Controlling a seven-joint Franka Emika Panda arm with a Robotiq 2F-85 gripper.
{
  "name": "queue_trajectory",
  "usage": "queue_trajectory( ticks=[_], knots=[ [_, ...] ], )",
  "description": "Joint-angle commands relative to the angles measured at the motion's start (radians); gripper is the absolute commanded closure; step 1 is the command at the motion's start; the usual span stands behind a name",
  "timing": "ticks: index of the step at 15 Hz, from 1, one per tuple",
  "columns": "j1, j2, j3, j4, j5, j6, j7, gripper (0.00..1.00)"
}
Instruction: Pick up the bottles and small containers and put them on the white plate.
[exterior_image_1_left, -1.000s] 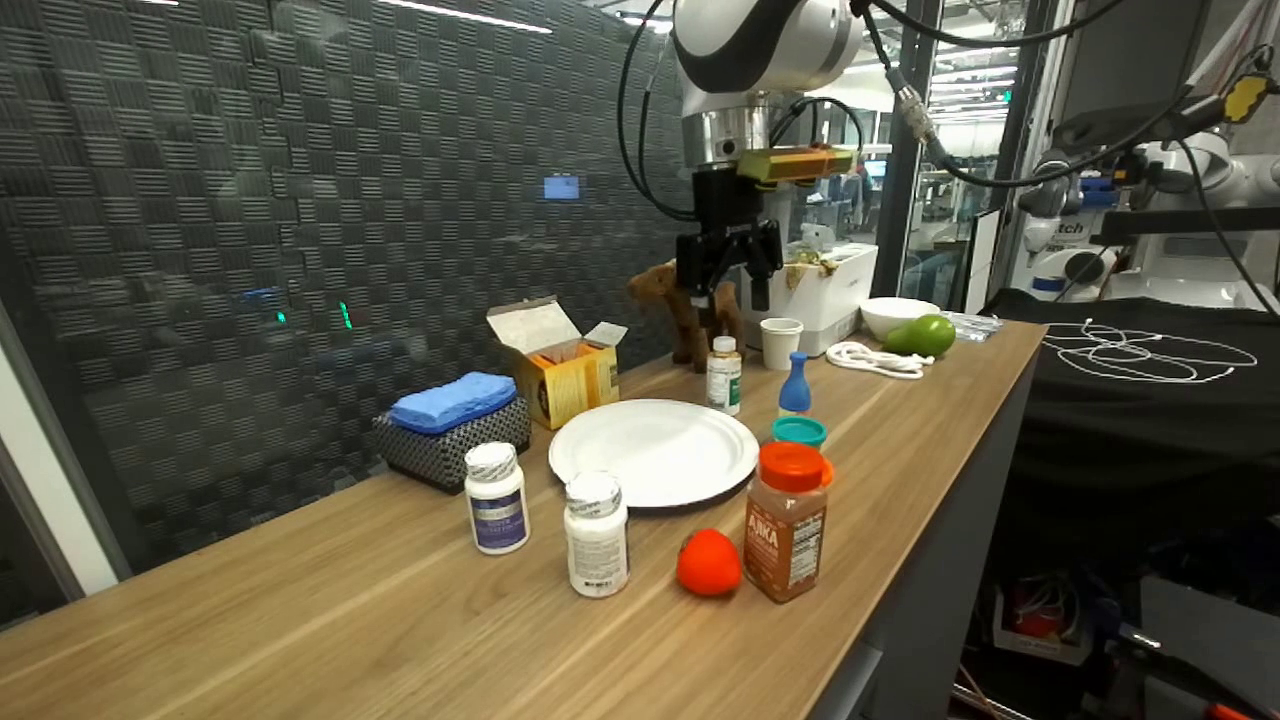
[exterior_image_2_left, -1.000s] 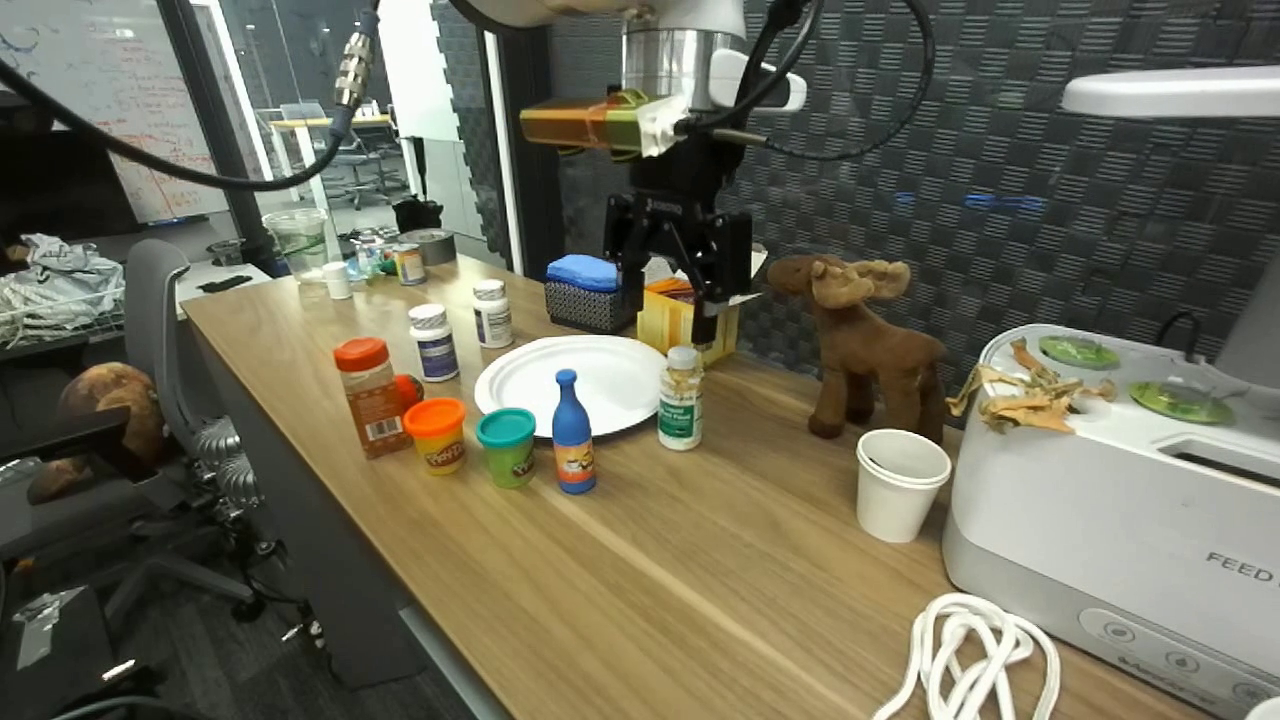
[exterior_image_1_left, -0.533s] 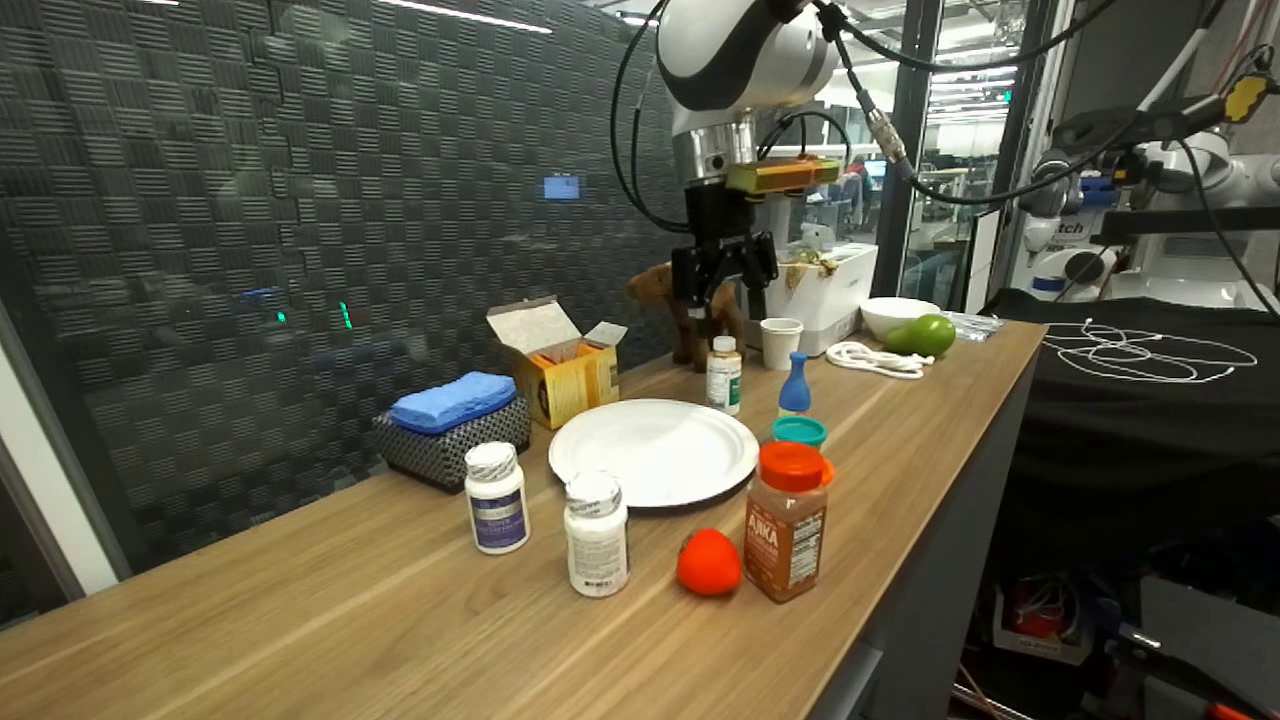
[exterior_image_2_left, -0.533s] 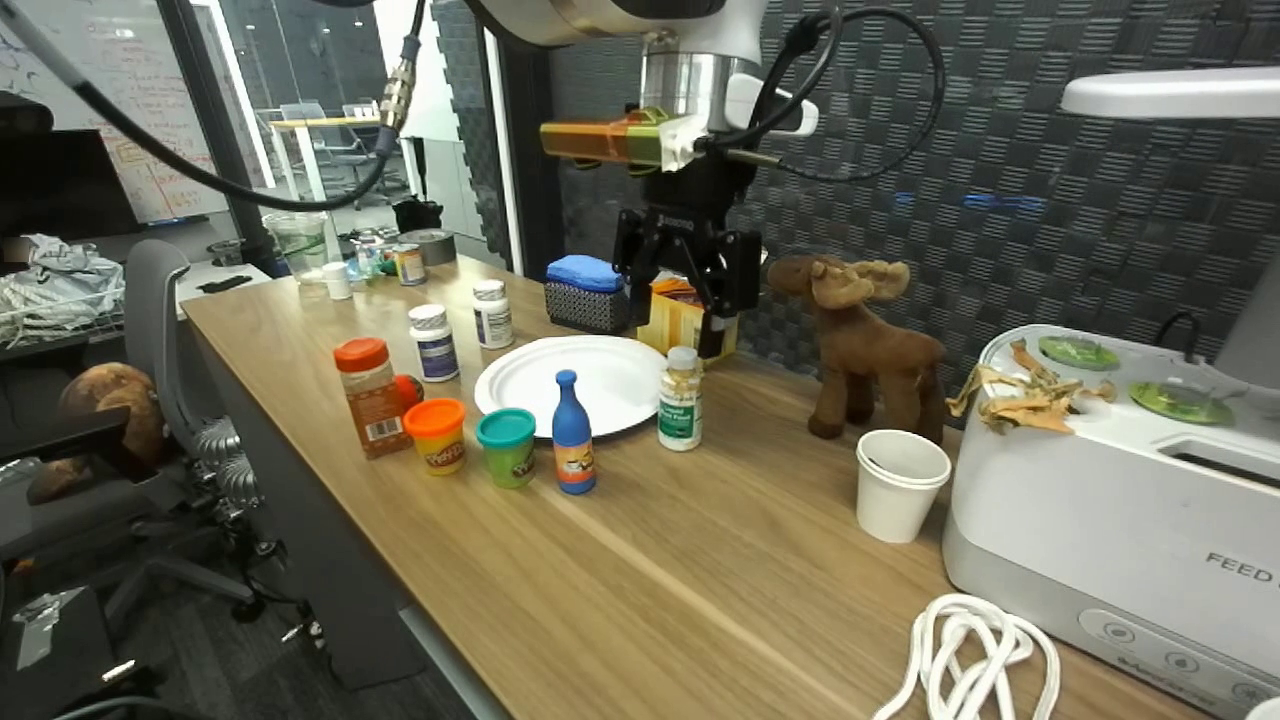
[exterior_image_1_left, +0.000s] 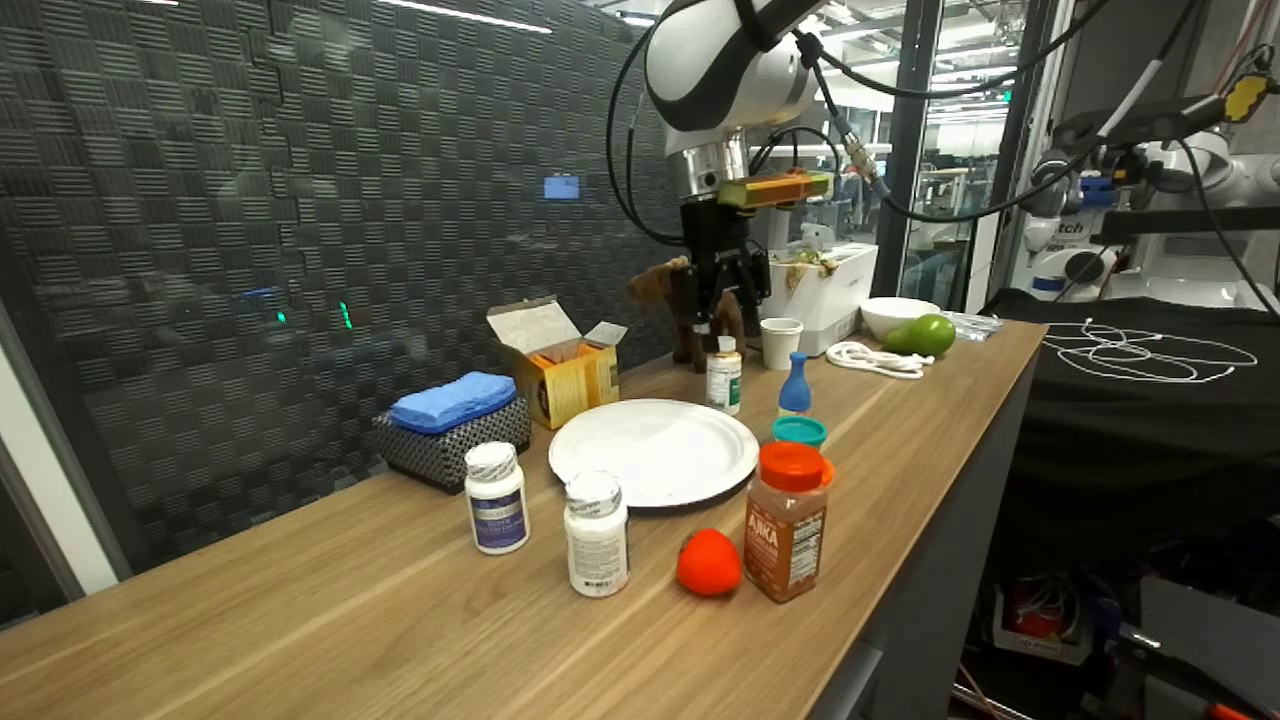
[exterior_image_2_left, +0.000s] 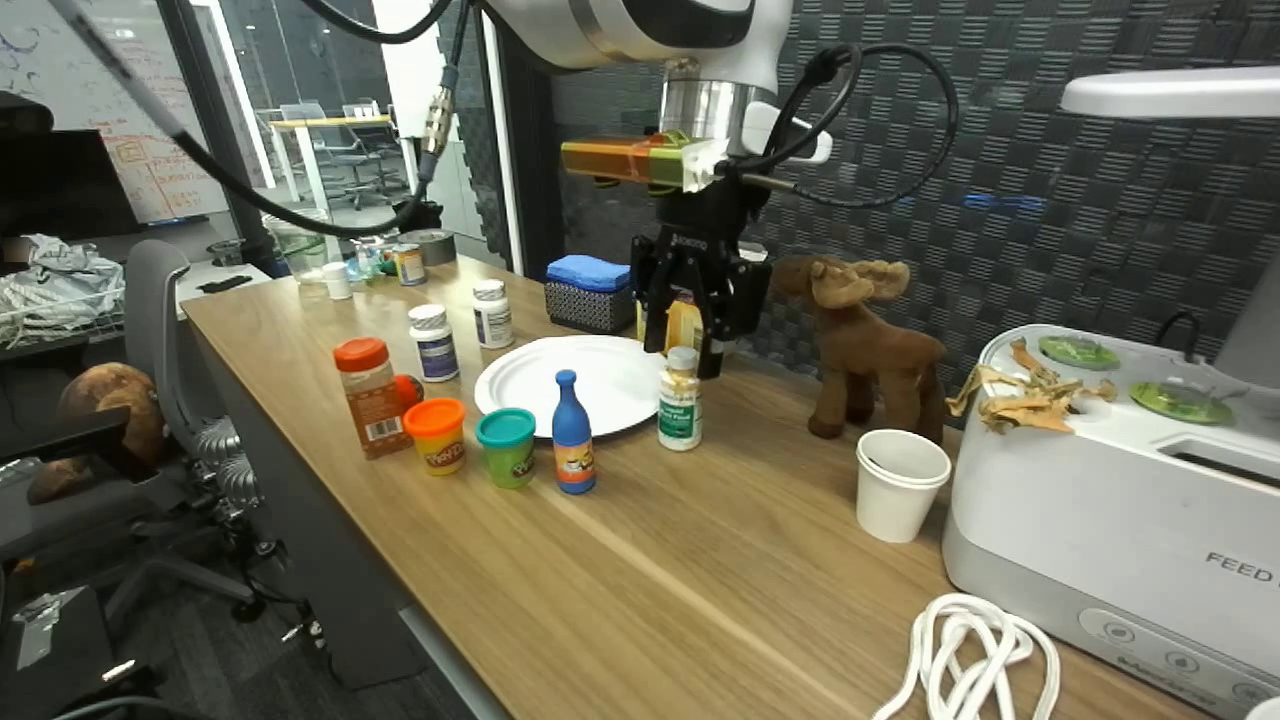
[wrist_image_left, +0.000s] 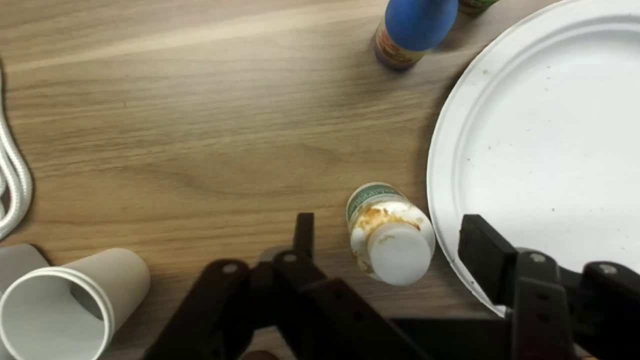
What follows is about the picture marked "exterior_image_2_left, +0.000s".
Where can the small tin jar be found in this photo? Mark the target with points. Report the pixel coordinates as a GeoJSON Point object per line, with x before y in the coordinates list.
{"type": "Point", "coordinates": [405, 264]}

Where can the orange lid dough can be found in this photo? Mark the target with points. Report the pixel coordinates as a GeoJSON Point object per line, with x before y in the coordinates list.
{"type": "Point", "coordinates": [436, 432]}

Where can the brown plush toy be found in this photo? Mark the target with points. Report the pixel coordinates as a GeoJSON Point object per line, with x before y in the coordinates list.
{"type": "Point", "coordinates": [112, 403]}

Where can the red toy strawberry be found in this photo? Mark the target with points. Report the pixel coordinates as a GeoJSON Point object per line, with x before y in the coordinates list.
{"type": "Point", "coordinates": [411, 394]}

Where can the white lamp bar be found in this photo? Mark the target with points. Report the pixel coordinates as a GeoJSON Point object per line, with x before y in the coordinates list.
{"type": "Point", "coordinates": [1173, 95]}

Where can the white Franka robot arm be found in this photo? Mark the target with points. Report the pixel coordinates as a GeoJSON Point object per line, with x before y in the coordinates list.
{"type": "Point", "coordinates": [641, 35]}

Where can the white bowl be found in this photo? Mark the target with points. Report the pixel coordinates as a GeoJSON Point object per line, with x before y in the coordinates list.
{"type": "Point", "coordinates": [1265, 708]}

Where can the blue toy bottle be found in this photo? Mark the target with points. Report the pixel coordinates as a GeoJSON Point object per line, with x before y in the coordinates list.
{"type": "Point", "coordinates": [572, 447]}

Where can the open yellow cardboard box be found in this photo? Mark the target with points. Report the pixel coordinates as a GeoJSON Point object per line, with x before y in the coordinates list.
{"type": "Point", "coordinates": [684, 324]}

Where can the pile of light clothes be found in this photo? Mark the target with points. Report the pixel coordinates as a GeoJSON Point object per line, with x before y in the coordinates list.
{"type": "Point", "coordinates": [55, 286]}

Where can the spice jar orange lid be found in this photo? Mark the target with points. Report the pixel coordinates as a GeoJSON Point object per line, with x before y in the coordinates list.
{"type": "Point", "coordinates": [369, 403]}

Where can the brown plush moose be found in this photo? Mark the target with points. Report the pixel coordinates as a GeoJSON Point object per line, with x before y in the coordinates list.
{"type": "Point", "coordinates": [864, 352]}

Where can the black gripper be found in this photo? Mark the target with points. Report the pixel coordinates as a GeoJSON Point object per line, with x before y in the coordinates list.
{"type": "Point", "coordinates": [707, 264]}

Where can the teal lid dough can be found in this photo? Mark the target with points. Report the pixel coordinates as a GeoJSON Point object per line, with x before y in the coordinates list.
{"type": "Point", "coordinates": [505, 441]}

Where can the small white cup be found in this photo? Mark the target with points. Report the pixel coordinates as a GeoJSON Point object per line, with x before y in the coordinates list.
{"type": "Point", "coordinates": [338, 280]}

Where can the white paper plate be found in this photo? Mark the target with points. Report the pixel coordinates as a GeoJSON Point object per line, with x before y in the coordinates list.
{"type": "Point", "coordinates": [562, 384]}

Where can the white paper cup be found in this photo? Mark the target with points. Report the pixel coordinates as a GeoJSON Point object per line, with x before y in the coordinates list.
{"type": "Point", "coordinates": [901, 486]}

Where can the black slanted pole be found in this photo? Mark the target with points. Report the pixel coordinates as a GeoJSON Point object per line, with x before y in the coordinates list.
{"type": "Point", "coordinates": [214, 121]}

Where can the small white bottle green label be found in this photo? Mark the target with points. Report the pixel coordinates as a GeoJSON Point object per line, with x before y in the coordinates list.
{"type": "Point", "coordinates": [678, 412]}

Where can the blue folded cloth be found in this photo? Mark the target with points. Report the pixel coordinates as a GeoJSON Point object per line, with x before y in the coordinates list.
{"type": "Point", "coordinates": [589, 272]}

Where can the grey office chair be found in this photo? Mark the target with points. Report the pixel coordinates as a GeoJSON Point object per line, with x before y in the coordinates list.
{"type": "Point", "coordinates": [214, 465]}

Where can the grey mesh box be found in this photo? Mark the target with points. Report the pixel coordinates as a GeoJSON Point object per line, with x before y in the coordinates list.
{"type": "Point", "coordinates": [584, 311]}

